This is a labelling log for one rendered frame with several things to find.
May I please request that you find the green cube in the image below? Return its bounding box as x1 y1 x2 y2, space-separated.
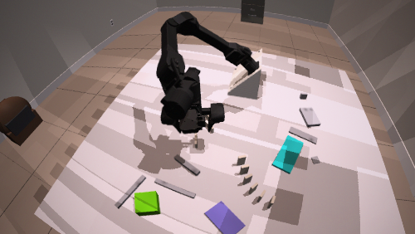
134 191 161 216

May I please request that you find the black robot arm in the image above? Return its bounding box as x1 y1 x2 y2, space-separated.
156 12 260 134

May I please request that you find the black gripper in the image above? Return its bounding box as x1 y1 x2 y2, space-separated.
161 95 225 134

